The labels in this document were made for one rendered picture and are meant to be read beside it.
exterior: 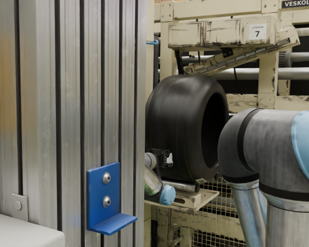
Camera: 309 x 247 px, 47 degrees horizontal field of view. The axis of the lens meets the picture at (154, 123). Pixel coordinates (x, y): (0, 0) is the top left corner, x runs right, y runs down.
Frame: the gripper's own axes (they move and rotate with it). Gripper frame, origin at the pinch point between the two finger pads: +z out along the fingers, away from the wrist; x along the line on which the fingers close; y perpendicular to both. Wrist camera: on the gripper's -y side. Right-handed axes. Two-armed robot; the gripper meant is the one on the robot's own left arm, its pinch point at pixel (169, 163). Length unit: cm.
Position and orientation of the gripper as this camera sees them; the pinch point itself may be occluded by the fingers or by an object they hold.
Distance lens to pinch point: 168.7
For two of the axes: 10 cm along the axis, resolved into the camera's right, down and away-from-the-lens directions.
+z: 4.9, 0.4, 8.7
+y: 0.8, -10.0, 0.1
